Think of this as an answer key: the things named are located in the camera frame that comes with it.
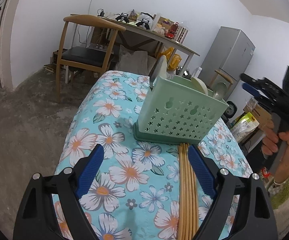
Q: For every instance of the green fuzzy sleeve forearm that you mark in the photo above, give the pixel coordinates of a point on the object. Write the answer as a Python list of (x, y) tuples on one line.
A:
[(278, 192)]

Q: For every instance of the wooden chopstick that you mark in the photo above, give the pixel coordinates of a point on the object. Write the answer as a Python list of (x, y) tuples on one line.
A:
[(186, 212), (191, 223), (182, 190), (195, 211)]

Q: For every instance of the silver refrigerator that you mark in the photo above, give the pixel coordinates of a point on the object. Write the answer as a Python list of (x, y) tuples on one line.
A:
[(230, 53)]

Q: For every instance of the floral turquoise tablecloth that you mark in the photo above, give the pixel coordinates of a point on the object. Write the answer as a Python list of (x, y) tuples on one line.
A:
[(136, 191)]

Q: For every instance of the metal spoon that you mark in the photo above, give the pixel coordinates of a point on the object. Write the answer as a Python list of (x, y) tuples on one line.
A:
[(219, 91)]

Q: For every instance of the green plastic utensil holder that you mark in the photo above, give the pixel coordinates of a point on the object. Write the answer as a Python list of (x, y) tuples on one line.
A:
[(174, 112)]

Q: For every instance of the green yellow rice bag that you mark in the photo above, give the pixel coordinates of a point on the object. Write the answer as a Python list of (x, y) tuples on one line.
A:
[(244, 127)]

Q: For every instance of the spare gripper on desk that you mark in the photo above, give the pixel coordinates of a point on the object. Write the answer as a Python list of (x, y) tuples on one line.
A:
[(123, 17), (144, 23)]

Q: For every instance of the grey sack under desk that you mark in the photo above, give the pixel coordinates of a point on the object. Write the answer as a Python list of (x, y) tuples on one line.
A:
[(132, 61)]

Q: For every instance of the yellow plastic bag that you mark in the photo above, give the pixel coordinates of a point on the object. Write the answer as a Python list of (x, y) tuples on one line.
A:
[(173, 59)]

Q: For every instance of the beige plastic spoon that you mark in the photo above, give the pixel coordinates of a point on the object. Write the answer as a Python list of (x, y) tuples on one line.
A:
[(199, 85)]

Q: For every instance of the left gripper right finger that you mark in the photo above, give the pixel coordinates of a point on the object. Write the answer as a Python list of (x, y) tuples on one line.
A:
[(254, 217)]

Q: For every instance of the red bottle on desk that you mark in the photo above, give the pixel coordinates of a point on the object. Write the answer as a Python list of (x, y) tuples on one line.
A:
[(172, 30)]

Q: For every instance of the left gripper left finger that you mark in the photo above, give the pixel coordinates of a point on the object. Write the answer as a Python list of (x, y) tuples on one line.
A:
[(36, 217)]

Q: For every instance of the wooden desk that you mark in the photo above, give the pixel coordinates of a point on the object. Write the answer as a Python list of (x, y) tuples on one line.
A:
[(147, 30)]

